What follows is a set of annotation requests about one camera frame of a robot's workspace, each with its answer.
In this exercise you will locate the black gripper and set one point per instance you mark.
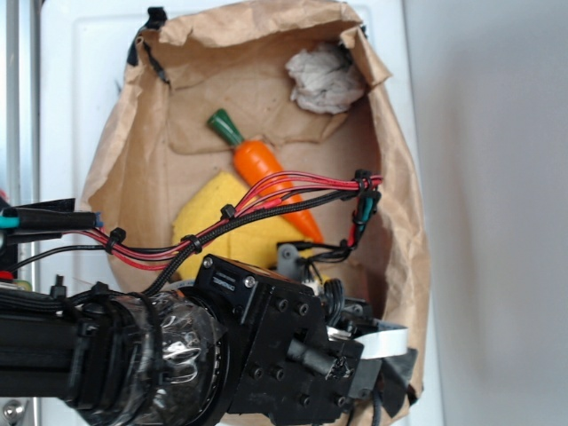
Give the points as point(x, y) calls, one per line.
point(287, 353)

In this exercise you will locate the yellow felt cloth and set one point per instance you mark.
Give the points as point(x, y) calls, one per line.
point(255, 243)

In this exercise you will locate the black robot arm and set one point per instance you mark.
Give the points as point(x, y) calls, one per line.
point(117, 359)

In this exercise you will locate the orange toy carrot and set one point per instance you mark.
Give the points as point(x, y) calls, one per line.
point(253, 160)

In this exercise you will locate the brown paper bag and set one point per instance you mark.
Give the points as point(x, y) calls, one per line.
point(156, 151)

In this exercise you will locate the crumpled grey white rag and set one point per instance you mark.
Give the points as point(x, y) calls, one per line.
point(326, 79)

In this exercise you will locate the white plastic tray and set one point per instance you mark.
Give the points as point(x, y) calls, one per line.
point(82, 59)

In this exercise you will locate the metal rail with bolts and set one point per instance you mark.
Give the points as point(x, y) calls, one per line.
point(20, 86)

